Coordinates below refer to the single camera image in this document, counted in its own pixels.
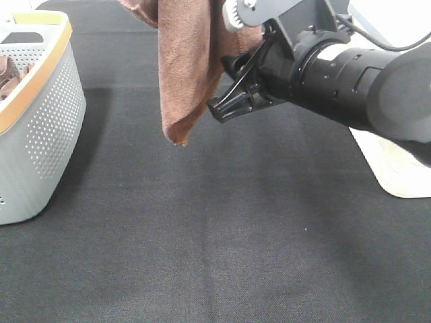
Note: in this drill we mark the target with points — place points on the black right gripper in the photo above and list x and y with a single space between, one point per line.
256 76

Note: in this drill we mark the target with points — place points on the brown towel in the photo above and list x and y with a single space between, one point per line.
192 39

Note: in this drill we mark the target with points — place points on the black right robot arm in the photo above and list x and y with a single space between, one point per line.
380 92

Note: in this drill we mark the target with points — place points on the black table cloth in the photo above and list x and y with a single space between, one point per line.
272 217

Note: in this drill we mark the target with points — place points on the white storage bin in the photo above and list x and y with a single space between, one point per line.
396 23

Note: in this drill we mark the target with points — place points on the grey perforated laundry basket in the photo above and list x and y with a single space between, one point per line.
42 117

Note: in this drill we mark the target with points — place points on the brown towels in basket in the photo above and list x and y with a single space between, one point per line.
10 76

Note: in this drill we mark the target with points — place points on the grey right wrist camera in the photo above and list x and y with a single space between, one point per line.
299 22

